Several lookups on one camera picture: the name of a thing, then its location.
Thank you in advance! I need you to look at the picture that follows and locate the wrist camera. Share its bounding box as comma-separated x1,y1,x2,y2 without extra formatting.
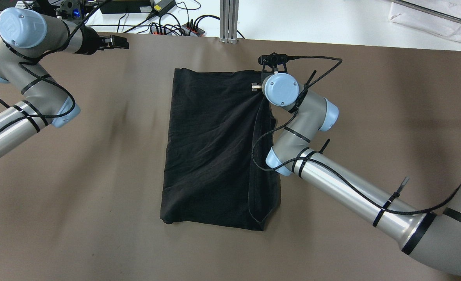
258,53,289,73
56,0,85,21

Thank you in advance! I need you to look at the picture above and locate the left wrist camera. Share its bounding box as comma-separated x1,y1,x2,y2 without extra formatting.
56,0,85,21

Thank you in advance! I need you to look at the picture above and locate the orange grey usb hub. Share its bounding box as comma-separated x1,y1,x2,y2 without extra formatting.
182,22,206,37
147,23,183,36

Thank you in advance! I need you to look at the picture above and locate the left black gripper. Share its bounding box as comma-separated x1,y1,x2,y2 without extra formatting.
80,27,129,55

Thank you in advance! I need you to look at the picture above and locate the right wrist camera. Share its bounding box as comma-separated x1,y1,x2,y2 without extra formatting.
258,53,289,73

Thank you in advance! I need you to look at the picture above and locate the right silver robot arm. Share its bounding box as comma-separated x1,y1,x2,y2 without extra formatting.
266,91,461,276

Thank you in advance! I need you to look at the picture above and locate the black power adapter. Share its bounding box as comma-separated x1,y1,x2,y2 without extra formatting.
152,0,176,14

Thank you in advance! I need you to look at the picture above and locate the aluminium frame post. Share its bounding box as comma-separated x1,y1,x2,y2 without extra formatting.
219,0,239,44

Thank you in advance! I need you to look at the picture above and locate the black graphic t-shirt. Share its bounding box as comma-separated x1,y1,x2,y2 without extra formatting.
160,69,280,231

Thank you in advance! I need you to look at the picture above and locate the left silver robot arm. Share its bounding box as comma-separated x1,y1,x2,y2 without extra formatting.
0,7,129,158

